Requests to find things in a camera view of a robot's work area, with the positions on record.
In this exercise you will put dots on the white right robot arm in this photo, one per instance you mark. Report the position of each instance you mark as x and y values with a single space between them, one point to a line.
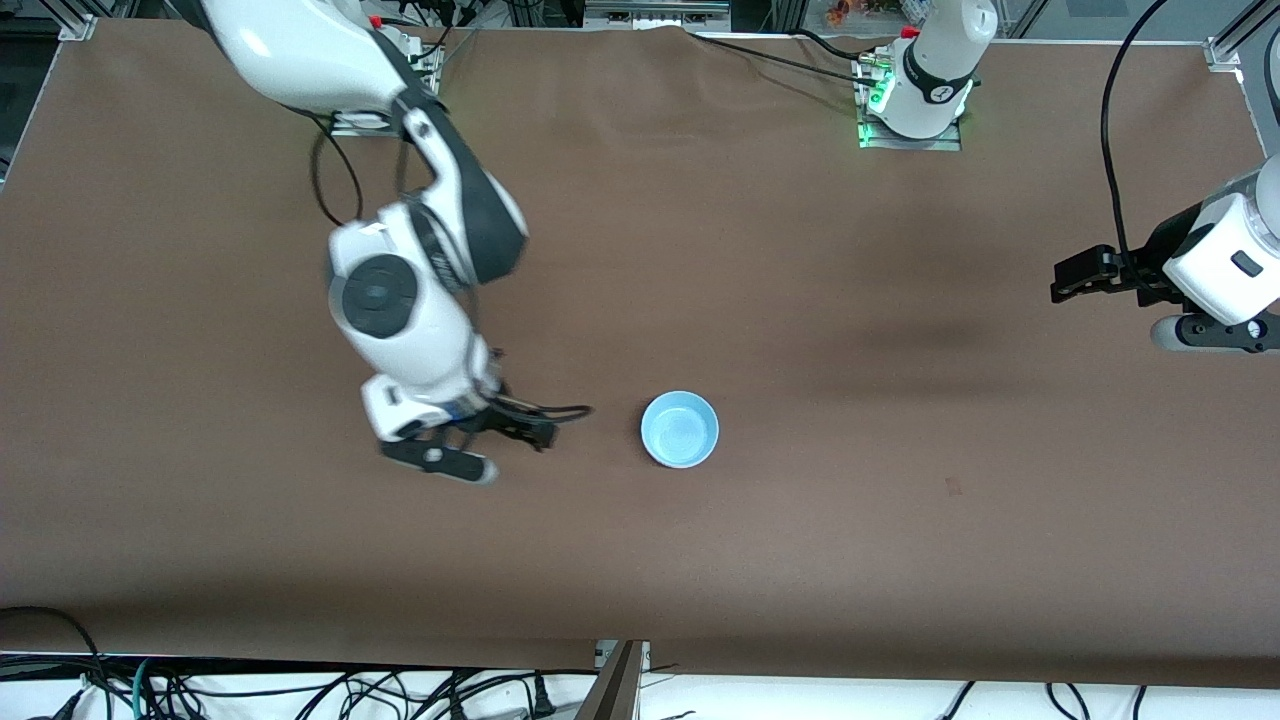
300 40

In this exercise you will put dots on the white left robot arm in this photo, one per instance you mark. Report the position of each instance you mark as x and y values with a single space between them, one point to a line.
940 60

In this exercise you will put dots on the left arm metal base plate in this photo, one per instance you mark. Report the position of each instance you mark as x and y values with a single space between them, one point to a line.
940 144

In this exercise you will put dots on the brown table cover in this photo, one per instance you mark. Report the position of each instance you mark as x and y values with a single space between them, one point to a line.
800 250

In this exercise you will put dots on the small orange object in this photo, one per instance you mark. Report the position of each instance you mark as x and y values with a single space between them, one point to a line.
842 12

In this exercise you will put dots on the grey metal box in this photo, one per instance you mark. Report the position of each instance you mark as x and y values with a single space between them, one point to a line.
655 12

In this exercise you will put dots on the black power plug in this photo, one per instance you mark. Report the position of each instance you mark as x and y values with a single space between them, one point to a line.
542 700

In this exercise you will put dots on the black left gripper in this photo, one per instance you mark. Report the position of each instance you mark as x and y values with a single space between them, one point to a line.
1148 264

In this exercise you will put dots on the aluminium frame corner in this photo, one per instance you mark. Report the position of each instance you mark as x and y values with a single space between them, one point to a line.
78 27
1225 52

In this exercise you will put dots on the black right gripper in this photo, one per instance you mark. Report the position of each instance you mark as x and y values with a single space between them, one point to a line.
503 419

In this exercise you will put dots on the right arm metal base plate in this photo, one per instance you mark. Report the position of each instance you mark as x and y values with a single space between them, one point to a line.
360 124

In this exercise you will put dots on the blue plastic bowl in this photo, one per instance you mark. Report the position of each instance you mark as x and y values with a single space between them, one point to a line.
680 425

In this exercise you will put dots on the grey metal frame post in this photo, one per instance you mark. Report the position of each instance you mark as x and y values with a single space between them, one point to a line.
615 690

